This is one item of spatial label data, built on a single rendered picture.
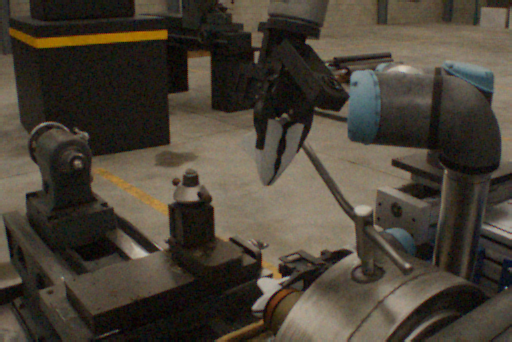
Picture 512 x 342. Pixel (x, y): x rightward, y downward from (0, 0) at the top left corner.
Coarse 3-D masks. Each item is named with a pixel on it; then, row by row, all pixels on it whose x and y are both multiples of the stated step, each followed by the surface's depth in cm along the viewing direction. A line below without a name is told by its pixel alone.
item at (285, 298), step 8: (280, 288) 84; (288, 288) 84; (272, 296) 83; (280, 296) 83; (288, 296) 82; (296, 296) 81; (272, 304) 82; (280, 304) 81; (288, 304) 80; (264, 312) 83; (272, 312) 82; (280, 312) 80; (288, 312) 79; (264, 320) 84; (272, 320) 81; (280, 320) 80; (272, 328) 81
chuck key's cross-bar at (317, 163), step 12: (312, 156) 74; (324, 168) 72; (324, 180) 71; (336, 192) 68; (348, 204) 66; (348, 216) 65; (372, 228) 60; (372, 240) 59; (384, 240) 58; (384, 252) 57; (396, 252) 56; (396, 264) 55; (408, 264) 53
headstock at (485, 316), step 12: (492, 300) 57; (504, 300) 56; (480, 312) 54; (492, 312) 53; (504, 312) 53; (456, 324) 53; (468, 324) 52; (480, 324) 51; (492, 324) 51; (504, 324) 51; (432, 336) 52; (444, 336) 51; (456, 336) 50; (468, 336) 49; (480, 336) 49; (492, 336) 49; (504, 336) 49
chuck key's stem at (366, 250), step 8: (360, 208) 62; (368, 208) 62; (360, 216) 61; (368, 216) 61; (360, 224) 61; (368, 224) 61; (360, 232) 62; (360, 240) 62; (368, 240) 62; (360, 248) 63; (368, 248) 62; (360, 256) 63; (368, 256) 63; (368, 264) 64; (368, 272) 64
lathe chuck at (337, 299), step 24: (336, 264) 67; (360, 264) 67; (384, 264) 66; (432, 264) 70; (312, 288) 65; (336, 288) 64; (360, 288) 63; (384, 288) 62; (312, 312) 63; (336, 312) 61; (360, 312) 60; (288, 336) 63; (312, 336) 61; (336, 336) 59
